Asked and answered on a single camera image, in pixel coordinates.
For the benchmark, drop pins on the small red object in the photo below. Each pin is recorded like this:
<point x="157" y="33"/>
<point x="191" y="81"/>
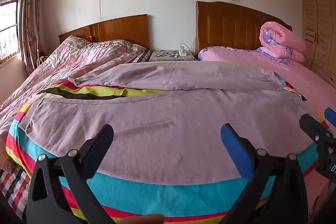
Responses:
<point x="88" y="38"/>

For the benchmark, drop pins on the right wooden headboard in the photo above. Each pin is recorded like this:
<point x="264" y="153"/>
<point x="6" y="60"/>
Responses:
<point x="228" y="27"/>

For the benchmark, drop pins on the dark plaid pillow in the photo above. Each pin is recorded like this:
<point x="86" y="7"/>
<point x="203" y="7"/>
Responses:
<point x="143" y="56"/>

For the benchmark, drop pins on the person's left hand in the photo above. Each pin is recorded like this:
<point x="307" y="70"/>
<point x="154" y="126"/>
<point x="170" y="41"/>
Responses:
<point x="141" y="220"/>

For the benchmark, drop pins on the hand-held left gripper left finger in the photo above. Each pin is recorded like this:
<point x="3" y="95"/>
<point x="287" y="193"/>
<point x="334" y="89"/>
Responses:
<point x="101" y="148"/>

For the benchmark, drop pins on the lilac towel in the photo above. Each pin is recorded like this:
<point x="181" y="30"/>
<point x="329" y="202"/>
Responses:
<point x="162" y="134"/>

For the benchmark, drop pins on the nightstand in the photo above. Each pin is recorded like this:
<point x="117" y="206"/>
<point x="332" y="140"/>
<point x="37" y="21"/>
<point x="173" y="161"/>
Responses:
<point x="168" y="57"/>

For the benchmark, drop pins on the plaid bed sheet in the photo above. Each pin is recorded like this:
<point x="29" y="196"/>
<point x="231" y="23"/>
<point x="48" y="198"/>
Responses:
<point x="14" y="192"/>

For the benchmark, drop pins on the floral curtain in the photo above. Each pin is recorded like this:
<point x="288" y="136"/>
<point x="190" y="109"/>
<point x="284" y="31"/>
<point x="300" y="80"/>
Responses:
<point x="32" y="16"/>

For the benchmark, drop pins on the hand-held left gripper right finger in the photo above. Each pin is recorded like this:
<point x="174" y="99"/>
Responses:
<point x="236" y="150"/>

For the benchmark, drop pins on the barred window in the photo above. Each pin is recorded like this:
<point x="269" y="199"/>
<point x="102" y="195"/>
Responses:
<point x="9" y="22"/>

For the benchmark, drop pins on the black eyeglasses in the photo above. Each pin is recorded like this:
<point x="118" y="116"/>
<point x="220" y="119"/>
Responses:
<point x="170" y="54"/>

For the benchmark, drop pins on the striped colourful blanket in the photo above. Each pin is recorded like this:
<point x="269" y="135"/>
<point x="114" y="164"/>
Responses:
<point x="170" y="195"/>

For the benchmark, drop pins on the light wooden wardrobe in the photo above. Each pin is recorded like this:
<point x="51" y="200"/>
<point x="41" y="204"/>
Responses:
<point x="319" y="29"/>

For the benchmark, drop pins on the pink bed sheet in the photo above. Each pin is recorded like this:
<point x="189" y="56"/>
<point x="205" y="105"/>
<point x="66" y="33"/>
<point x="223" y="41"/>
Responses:
<point x="288" y="74"/>

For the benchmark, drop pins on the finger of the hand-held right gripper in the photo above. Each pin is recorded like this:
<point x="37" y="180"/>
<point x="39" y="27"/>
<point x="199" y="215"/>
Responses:
<point x="313" y="125"/>
<point x="331" y="116"/>

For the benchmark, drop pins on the white power strip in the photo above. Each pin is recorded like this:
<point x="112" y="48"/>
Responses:
<point x="182" y="52"/>

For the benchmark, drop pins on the rolled pink floral quilt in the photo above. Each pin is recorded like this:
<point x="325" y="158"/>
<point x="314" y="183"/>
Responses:
<point x="286" y="41"/>

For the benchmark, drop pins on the plain wooden headboard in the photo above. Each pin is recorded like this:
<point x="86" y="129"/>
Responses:
<point x="118" y="29"/>

